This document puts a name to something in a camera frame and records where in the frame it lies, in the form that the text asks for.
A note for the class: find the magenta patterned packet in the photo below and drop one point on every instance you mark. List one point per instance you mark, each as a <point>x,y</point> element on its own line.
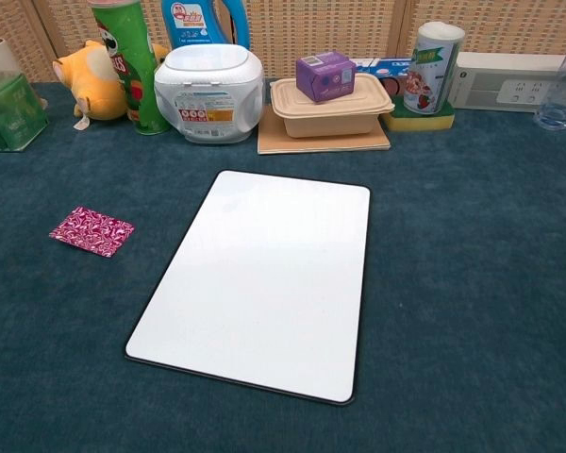
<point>92,231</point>

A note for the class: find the white rectangular board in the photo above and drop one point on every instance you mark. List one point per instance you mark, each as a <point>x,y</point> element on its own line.
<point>259,292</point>

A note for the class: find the wooden cutting board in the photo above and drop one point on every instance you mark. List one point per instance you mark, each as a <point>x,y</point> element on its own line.
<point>273,144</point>

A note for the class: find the beige lidded lunch box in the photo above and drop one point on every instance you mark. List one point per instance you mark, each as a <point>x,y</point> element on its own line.
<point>330,115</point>

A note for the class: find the purple small carton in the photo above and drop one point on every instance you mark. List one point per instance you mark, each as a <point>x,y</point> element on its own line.
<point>325,75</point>

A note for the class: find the white wet wipes box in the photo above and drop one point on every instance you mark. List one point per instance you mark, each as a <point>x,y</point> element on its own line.
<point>207,80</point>

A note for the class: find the yellow green sponge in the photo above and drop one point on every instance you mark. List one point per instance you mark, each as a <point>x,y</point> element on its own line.
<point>420,122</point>

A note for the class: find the teal table cloth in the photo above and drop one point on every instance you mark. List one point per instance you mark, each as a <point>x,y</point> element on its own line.
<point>453,283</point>

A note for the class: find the blue white toothpaste box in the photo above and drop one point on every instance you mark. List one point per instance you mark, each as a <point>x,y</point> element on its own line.
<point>382,68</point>

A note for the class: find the woven bamboo folding screen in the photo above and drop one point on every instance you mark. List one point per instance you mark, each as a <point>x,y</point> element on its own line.
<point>321,23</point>

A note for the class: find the white can strawberry print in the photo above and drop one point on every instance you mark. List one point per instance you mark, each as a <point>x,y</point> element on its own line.
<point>429,71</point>

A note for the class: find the green Pringles can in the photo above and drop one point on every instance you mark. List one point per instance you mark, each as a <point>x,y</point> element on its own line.
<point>132,71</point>

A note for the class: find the blue detergent bottle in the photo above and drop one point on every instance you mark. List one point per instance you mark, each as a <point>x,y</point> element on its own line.
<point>188,23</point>

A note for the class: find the yellow plush toy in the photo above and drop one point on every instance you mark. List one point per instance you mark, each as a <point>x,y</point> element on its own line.
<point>94,80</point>

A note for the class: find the white power strip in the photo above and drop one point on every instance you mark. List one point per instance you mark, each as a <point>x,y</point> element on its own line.
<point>495,80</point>

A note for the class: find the green tea box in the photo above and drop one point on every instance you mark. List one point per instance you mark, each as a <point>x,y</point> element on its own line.
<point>9,113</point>

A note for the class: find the clear plastic water bottle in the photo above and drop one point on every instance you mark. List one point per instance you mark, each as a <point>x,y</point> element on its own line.
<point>559,104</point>

